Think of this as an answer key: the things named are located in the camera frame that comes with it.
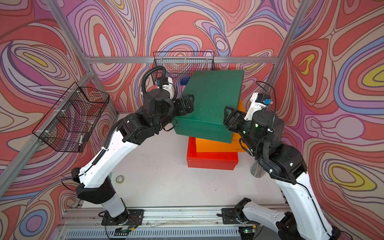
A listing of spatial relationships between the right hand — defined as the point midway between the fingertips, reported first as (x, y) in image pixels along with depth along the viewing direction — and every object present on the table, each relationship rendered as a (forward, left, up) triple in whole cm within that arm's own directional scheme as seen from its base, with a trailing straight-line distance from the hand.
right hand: (228, 115), depth 55 cm
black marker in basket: (+2, +68, -19) cm, 70 cm away
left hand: (+8, +14, +2) cm, 16 cm away
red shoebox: (-6, +5, -24) cm, 26 cm away
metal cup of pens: (-5, -22, -41) cm, 46 cm away
